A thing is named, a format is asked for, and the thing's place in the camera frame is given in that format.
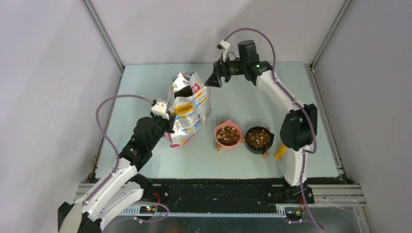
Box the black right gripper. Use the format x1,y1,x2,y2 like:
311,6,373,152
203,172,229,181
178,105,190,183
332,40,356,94
204,52,246,88

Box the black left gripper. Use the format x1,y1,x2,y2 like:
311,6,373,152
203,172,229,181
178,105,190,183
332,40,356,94
147,111,177,150

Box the printed cat food bag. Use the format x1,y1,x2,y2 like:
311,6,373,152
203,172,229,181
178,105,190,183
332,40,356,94
164,72,211,148

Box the yellow plastic scoop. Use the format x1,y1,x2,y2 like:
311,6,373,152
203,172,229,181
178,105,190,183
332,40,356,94
274,144,288,160

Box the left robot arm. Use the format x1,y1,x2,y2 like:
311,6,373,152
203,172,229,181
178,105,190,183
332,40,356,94
58,113,176,233

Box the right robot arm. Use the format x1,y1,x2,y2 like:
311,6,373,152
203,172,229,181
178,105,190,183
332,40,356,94
205,40,318,203

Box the pink pet bowl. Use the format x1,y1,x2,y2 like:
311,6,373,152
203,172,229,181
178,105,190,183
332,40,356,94
214,120,244,151

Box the black pet bowl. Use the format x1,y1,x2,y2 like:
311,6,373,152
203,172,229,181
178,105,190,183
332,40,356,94
245,126,275,155

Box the kibble in pink bowl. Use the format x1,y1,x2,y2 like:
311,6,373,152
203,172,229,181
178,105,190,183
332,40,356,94
216,126,241,146

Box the wooden bowl stand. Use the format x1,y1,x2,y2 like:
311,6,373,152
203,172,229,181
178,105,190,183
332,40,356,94
220,127,269,159

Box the kibble in black bowl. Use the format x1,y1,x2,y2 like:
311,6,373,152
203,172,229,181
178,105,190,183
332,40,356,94
245,129,274,150

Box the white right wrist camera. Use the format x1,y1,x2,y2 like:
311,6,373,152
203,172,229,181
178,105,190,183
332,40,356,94
216,40,230,62

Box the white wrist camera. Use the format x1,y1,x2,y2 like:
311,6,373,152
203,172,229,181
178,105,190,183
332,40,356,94
216,40,230,62
151,99,170,120

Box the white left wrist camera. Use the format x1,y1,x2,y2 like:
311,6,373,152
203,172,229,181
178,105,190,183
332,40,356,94
151,99,170,120

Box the aluminium corner frame post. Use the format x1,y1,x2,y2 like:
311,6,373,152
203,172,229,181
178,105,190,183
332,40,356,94
309,0,353,74

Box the left aluminium frame post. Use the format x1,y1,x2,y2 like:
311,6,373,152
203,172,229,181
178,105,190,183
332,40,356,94
80,0,125,73

